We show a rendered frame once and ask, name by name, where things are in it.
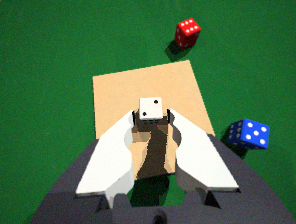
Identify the red die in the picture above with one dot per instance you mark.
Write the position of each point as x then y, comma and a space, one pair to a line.
187, 33

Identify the peach flat mat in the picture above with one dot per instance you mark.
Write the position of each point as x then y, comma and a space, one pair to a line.
153, 149

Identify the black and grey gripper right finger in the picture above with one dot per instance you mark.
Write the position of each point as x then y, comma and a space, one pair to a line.
222, 179

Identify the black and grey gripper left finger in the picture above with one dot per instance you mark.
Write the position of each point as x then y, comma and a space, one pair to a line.
90, 183

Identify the blue die with white pips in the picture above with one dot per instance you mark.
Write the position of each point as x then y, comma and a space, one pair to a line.
248, 134

